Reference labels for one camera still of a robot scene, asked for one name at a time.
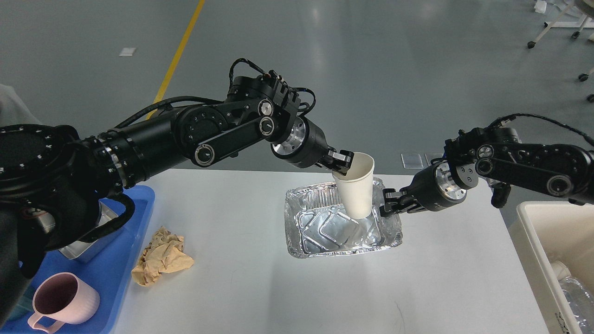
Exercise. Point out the clear plastic bottle in bin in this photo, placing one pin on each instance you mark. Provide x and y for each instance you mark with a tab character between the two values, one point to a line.
578	297

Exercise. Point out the person's leg in grey trousers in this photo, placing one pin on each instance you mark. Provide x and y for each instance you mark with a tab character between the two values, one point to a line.
12	108

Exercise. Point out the pink ribbed mug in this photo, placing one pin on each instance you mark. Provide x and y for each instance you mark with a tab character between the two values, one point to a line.
62	299

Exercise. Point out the aluminium foil tray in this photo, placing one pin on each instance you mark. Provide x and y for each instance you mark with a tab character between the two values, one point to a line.
317	225

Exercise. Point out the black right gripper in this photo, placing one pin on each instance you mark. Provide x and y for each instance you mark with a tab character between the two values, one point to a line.
433	189

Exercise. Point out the small steel tray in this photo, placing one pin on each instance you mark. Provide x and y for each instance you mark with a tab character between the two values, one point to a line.
83	252

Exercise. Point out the clear floor plate left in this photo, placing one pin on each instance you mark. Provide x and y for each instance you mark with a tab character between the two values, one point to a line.
412	161

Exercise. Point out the white paper cup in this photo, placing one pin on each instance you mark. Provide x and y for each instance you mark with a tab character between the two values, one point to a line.
356	187

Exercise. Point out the beige waste bin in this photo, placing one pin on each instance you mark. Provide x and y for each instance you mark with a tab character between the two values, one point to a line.
554	240

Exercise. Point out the clear floor plate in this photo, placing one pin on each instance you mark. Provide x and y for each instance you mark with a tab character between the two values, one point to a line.
412	161
431	158

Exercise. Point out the blue plastic tray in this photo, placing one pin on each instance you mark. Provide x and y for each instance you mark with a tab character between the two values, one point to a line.
109	271

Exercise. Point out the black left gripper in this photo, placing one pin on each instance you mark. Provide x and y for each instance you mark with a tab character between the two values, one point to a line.
306	145

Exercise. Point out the white rolling stand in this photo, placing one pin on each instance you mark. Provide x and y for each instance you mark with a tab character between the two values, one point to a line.
586	10

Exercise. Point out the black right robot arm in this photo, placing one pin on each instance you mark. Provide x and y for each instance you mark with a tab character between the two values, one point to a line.
496	154

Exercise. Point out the brown paper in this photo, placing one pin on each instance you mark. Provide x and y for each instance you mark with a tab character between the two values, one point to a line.
164	254

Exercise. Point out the clear floor plate right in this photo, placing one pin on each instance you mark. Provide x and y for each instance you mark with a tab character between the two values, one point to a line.
431	158

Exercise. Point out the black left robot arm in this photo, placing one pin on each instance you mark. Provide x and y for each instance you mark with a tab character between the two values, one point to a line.
57	188

